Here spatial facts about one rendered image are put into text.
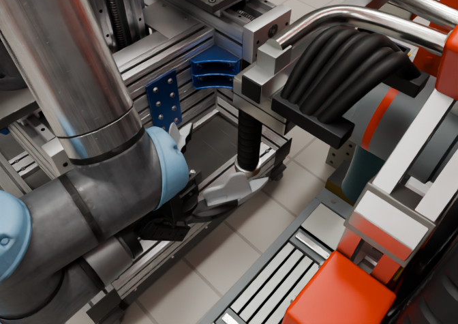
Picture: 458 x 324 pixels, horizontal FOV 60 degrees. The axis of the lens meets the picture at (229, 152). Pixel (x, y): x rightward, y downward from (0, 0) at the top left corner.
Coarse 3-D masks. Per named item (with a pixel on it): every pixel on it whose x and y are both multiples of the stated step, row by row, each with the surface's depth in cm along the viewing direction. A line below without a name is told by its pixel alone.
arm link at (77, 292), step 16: (80, 256) 42; (80, 272) 41; (64, 288) 39; (80, 288) 41; (96, 288) 43; (48, 304) 38; (64, 304) 40; (80, 304) 42; (0, 320) 38; (16, 320) 37; (32, 320) 38; (48, 320) 39; (64, 320) 41
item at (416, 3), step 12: (396, 0) 53; (408, 0) 52; (420, 0) 51; (432, 0) 50; (420, 12) 51; (432, 12) 50; (444, 12) 49; (456, 12) 49; (444, 24) 50; (456, 24) 49
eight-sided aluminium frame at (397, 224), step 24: (432, 96) 34; (432, 120) 34; (408, 144) 35; (384, 168) 35; (408, 168) 36; (456, 168) 33; (384, 192) 35; (408, 192) 36; (432, 192) 34; (360, 216) 36; (384, 216) 35; (408, 216) 34; (432, 216) 33; (360, 240) 39; (384, 240) 36; (408, 240) 34; (360, 264) 69; (384, 264) 38
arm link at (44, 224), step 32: (0, 192) 32; (32, 192) 35; (64, 192) 35; (0, 224) 31; (32, 224) 33; (64, 224) 34; (0, 256) 30; (32, 256) 33; (64, 256) 34; (0, 288) 32; (32, 288) 34
